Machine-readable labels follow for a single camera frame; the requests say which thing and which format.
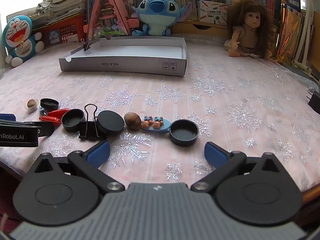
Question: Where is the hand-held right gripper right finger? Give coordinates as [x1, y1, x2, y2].
[190, 141, 292, 193]

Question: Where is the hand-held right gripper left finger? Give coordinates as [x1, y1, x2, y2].
[25, 140, 125, 193]

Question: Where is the red plastic clip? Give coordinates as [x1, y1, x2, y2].
[39, 108, 72, 122]

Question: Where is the black round cap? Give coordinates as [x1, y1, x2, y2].
[96, 110, 125, 135]
[169, 119, 199, 146]
[61, 109, 85, 132]
[40, 98, 59, 111]

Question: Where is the large black binder clip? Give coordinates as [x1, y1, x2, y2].
[79, 104, 106, 140]

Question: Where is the oval brown nut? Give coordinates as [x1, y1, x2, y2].
[124, 112, 143, 130]

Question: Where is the white cardboard tray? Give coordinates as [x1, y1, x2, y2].
[59, 36, 187, 77]

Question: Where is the pink snowflake tablecloth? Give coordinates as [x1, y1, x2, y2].
[0, 34, 320, 193]

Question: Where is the blue robot cat plush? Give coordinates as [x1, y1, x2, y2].
[2, 15, 45, 67]

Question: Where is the small black binder clip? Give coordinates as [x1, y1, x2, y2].
[81, 37, 92, 52]

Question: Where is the large red plastic basket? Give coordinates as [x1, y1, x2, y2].
[32, 14, 88, 49]

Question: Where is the black object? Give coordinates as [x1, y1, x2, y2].
[308, 92, 320, 115]

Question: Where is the crumpled silver bag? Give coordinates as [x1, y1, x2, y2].
[37, 1, 54, 13]

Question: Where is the wooden drawer unit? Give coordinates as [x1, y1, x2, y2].
[172, 20, 232, 37]

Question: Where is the stack of paper books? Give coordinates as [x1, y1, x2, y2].
[35, 0, 88, 25]

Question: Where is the pink triangular dollhouse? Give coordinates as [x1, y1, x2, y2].
[84, 0, 139, 40]

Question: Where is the brown-haired doll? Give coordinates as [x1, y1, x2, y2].
[224, 0, 278, 64]

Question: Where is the white printed carton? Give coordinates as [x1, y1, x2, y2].
[197, 0, 229, 27]

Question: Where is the row of colourful thin books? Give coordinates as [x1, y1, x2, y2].
[276, 2, 315, 64]

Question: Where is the blue alien plush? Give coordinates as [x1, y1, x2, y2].
[129, 0, 193, 37]

